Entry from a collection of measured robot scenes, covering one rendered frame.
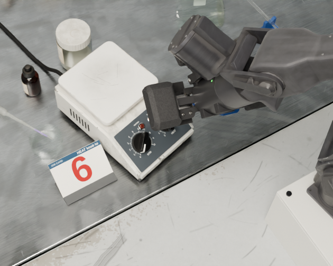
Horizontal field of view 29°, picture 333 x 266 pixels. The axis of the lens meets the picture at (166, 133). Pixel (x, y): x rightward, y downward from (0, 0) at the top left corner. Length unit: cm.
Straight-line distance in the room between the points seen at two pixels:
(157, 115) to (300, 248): 30
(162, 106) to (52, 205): 28
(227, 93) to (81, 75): 32
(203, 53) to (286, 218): 31
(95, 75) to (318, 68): 44
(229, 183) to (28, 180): 32
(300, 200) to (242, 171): 16
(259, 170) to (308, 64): 39
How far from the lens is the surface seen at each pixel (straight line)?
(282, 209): 96
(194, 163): 107
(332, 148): 84
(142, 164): 102
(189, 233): 102
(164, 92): 86
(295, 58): 72
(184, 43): 77
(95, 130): 103
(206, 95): 85
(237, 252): 102
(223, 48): 77
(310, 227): 94
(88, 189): 104
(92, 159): 104
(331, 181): 85
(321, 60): 71
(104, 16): 124
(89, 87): 104
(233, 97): 80
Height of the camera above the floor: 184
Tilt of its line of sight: 60 degrees down
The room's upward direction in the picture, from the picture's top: 5 degrees clockwise
